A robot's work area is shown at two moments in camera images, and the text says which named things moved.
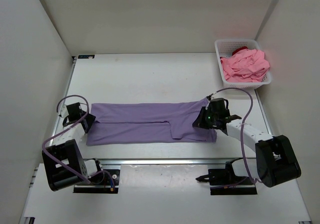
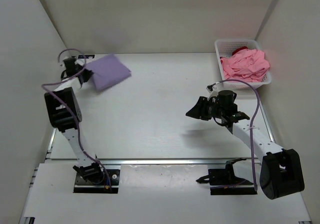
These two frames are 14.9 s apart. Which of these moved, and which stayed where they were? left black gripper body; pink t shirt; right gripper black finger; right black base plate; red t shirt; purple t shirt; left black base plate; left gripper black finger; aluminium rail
Moved: right gripper black finger; purple t shirt; left gripper black finger; left black gripper body
Stayed: aluminium rail; right black base plate; left black base plate; red t shirt; pink t shirt
